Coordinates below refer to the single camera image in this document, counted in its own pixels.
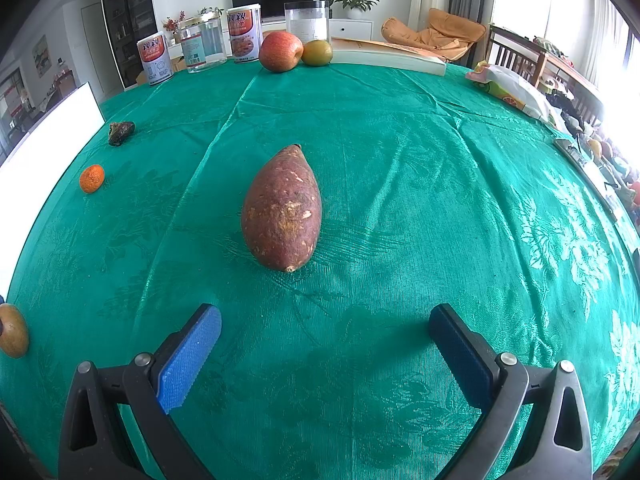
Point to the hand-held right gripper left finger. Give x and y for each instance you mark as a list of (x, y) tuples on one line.
[(192, 355)]

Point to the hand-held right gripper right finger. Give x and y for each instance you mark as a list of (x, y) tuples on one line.
[(462, 355)]

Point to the sweet potato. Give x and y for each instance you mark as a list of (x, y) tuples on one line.
[(281, 209)]

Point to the brown pear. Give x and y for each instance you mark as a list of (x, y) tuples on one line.
[(13, 331)]

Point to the tangerine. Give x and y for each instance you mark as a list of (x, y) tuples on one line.
[(92, 179)]

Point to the small dark passion fruit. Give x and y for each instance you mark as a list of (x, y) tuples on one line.
[(121, 133)]

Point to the white cardboard box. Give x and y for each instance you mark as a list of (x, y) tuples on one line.
[(55, 125)]

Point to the red apple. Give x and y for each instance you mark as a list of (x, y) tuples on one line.
[(281, 51)]

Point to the yellow green pear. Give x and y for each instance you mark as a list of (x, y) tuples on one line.
[(318, 53)]

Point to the green tablecloth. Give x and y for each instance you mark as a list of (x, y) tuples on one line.
[(400, 210)]

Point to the white snack bag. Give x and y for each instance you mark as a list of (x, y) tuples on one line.
[(510, 87)]

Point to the white can with red label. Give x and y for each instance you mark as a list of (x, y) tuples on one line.
[(155, 60)]

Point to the dark wooden chair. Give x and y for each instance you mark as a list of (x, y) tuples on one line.
[(515, 55)]

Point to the yellow book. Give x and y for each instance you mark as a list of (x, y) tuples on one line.
[(390, 56)]

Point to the glass jar with gold lid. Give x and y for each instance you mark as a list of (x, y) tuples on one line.
[(201, 45)]

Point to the orange lounge chair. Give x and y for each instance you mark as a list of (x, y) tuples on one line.
[(435, 35)]

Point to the red labelled food can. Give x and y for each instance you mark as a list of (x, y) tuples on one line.
[(245, 34)]

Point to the red flower bouquet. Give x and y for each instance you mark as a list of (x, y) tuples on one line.
[(171, 25)]

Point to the dark glass display cabinet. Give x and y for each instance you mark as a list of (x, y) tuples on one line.
[(127, 20)]

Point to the white television cabinet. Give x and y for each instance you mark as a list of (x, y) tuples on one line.
[(351, 30)]

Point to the leafy green potted plant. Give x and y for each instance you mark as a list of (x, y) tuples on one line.
[(210, 11)]

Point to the clear jar with black lid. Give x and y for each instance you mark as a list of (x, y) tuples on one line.
[(306, 22)]

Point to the small green potted plant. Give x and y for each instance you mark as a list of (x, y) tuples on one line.
[(326, 2)]

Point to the framed wall painting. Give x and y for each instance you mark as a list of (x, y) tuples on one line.
[(41, 56)]

